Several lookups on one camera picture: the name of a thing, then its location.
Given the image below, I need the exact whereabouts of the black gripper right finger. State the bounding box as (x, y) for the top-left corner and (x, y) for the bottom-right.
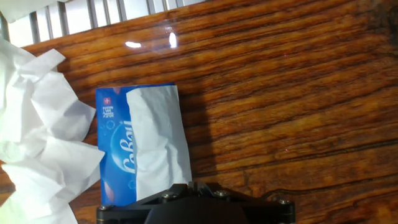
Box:
(193, 182), (296, 224)

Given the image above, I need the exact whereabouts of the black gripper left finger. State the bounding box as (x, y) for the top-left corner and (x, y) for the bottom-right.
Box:
(96, 182), (194, 224)

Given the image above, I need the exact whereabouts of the crumpled white napkin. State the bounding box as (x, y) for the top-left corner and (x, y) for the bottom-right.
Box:
(0, 37), (97, 162)
(0, 136), (106, 224)

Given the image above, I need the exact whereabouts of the blue tissue pack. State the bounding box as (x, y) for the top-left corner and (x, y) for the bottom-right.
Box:
(95, 82), (180, 208)

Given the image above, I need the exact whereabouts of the brown wooden board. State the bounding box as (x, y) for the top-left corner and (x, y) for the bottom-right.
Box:
(0, 0), (398, 224)

